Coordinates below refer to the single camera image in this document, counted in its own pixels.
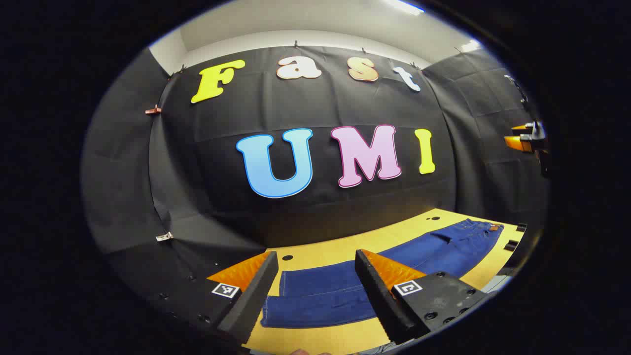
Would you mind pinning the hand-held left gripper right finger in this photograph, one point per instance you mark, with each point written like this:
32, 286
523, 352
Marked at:
382, 296

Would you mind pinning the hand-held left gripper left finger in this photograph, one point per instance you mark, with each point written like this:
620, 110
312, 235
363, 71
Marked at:
251, 301

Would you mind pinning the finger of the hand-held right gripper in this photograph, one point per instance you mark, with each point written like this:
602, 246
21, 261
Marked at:
520, 143
525, 129

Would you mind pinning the blue jeans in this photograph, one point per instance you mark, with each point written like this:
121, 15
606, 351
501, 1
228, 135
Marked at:
443, 251

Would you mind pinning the ceiling light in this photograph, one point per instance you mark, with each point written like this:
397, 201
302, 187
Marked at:
470, 46

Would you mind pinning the small white clip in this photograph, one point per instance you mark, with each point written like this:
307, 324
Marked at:
164, 237

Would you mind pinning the black backdrop cloth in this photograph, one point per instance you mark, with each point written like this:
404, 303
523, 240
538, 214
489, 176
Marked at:
222, 128

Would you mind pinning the small orange clip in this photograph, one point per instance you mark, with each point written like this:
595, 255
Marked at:
153, 110

